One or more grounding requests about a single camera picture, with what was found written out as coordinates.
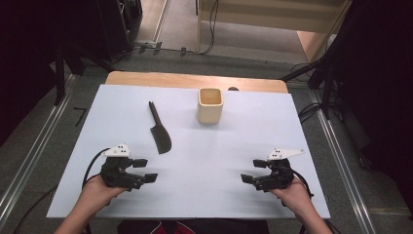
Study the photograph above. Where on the white table board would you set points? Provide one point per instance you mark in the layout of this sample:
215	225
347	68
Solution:
211	162

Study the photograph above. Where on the metal floor rail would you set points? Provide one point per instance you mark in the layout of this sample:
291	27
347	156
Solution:
161	21
344	169
32	156

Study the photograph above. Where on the dark curtain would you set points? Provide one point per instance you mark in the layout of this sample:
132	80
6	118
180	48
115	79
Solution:
380	81
26	48

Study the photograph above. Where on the light wooden furniture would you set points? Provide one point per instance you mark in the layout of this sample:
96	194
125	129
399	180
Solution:
259	19

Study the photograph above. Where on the person's right hand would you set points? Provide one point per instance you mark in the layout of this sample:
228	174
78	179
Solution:
295	196

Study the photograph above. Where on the black metal stand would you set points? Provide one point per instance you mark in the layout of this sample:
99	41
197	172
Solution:
60	74

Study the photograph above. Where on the person's left hand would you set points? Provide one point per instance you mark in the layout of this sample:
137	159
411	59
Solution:
95	195

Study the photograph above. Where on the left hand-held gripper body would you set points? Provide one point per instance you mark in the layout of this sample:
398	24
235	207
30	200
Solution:
117	172

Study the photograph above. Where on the black equipment cabinet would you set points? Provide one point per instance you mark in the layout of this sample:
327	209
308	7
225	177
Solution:
118	26

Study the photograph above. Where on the person's red black clothing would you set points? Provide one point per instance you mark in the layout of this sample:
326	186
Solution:
195	227

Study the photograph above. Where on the beige square cup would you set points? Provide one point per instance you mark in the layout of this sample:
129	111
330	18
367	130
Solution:
209	112

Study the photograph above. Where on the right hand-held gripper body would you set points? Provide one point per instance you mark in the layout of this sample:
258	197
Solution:
279	177

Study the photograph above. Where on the small dark round object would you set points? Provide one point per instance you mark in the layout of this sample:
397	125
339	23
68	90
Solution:
232	88

